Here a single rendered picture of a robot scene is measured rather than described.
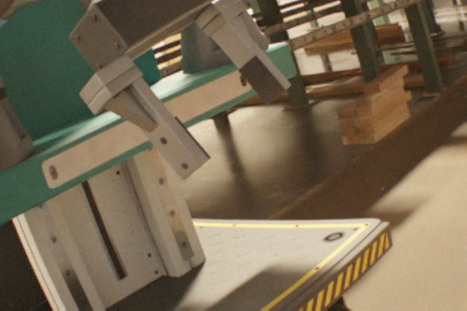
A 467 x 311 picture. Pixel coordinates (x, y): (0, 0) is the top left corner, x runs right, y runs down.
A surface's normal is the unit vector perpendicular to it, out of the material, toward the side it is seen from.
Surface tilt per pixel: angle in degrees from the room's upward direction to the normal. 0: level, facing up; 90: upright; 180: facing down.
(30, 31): 90
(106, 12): 67
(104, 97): 97
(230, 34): 97
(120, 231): 90
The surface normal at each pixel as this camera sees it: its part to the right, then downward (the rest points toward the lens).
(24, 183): 0.70, -0.07
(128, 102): 0.58, -0.46
